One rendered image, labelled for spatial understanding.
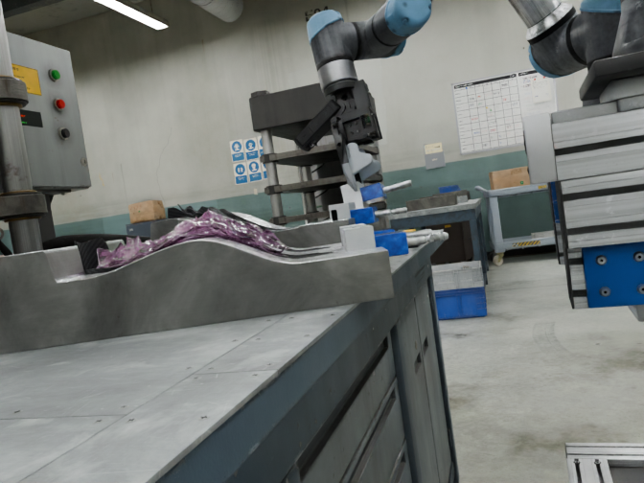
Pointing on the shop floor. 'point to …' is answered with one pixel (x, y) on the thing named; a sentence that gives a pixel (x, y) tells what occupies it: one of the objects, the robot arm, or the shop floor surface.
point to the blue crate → (461, 303)
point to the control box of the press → (50, 124)
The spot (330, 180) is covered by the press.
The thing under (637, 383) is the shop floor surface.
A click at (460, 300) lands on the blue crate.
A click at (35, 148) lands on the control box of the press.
